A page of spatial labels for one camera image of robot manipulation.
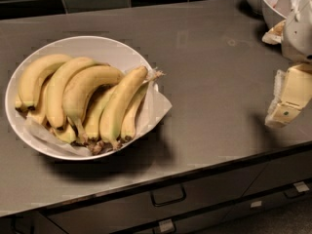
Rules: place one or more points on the white drawer label middle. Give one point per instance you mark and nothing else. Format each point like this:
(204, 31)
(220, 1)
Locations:
(256, 204)

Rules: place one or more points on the white drawer label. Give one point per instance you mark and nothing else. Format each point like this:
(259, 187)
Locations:
(166, 226)
(301, 187)
(256, 204)

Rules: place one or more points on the white bowl top right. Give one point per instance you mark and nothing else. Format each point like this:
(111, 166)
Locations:
(275, 11)

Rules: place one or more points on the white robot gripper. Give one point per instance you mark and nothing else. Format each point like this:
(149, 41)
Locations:
(298, 36)

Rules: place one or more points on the white drawer label lower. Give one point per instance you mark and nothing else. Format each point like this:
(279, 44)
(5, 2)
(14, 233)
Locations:
(166, 226)

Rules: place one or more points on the black upper drawer handle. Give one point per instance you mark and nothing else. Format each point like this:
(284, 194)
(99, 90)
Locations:
(168, 195)

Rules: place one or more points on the hidden middle yellow banana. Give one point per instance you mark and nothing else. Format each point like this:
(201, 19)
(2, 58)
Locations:
(96, 106)

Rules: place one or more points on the white drawer label right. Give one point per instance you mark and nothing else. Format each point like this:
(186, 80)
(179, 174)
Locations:
(301, 187)

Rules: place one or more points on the large white bowl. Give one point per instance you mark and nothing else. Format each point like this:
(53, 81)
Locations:
(98, 48)

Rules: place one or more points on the dark upper drawer front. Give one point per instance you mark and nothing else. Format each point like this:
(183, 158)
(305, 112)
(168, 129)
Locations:
(124, 214)

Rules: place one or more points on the right dark drawer front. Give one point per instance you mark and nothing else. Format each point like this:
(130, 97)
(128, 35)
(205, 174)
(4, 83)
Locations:
(282, 171)

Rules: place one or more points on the long right yellow banana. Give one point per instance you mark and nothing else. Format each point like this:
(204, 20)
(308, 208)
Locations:
(113, 113)

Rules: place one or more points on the white paper liner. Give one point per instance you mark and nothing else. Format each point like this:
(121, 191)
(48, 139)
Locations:
(151, 111)

